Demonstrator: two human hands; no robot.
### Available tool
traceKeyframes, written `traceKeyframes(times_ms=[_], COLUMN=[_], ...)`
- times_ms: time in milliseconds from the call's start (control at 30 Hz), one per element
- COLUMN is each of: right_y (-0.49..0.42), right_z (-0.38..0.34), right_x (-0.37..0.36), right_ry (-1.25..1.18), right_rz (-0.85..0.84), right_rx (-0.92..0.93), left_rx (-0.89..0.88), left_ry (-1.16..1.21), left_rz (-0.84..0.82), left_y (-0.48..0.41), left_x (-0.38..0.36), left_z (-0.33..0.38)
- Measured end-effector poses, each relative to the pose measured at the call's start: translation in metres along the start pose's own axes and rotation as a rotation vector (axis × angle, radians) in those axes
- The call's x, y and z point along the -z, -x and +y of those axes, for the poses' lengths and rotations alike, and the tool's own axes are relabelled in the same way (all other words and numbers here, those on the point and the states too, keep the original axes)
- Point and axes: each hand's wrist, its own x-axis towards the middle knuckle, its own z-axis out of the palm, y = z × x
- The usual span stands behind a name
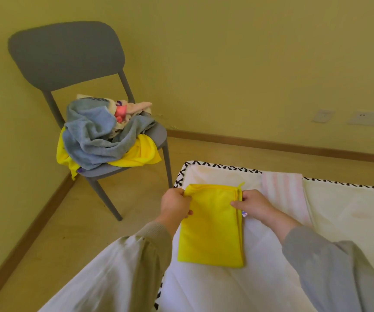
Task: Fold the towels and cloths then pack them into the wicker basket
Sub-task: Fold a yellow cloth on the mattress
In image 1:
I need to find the person's left hand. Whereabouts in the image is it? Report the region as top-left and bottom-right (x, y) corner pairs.
(160, 188), (194, 224)

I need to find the person's right hand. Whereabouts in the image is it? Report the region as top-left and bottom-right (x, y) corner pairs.
(230, 190), (280, 224)

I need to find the person's right forearm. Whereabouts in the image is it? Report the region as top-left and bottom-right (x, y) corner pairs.
(265, 209), (374, 312)

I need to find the grey plastic chair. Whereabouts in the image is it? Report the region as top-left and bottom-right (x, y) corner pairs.
(8, 21), (173, 222)

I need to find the beige and pink cloth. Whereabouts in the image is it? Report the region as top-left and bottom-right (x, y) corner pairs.
(76, 94), (153, 140)

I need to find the person's left forearm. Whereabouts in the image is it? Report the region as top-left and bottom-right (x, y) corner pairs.
(39, 214), (181, 312)

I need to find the pink striped towel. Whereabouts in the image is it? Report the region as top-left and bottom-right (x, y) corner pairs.
(261, 171), (312, 226)

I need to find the yellow cloth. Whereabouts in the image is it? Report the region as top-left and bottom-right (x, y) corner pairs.
(177, 182), (246, 268)
(56, 127), (162, 181)

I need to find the white mattress with patterned edge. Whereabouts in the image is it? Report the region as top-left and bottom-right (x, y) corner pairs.
(153, 161), (374, 312)

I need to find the blue-grey towel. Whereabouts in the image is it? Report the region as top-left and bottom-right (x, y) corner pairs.
(62, 97), (157, 171)

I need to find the small white wall socket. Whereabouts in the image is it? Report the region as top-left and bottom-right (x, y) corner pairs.
(314, 109), (336, 123)

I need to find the wooden baseboard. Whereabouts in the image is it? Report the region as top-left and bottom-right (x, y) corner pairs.
(0, 129), (374, 312)

